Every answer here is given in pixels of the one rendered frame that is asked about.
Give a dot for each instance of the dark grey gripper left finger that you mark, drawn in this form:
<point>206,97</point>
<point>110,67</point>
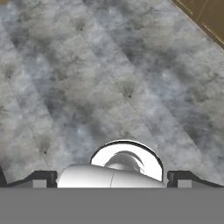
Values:
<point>43,176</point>

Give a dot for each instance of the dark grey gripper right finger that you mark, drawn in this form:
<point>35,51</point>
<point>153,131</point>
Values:
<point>179,176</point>

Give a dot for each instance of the white and black round thing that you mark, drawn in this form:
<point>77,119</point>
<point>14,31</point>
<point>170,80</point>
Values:
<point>87,176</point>

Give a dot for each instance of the brown wooden cupboard run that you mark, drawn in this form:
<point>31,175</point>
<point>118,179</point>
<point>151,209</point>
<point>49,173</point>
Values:
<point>210,16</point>

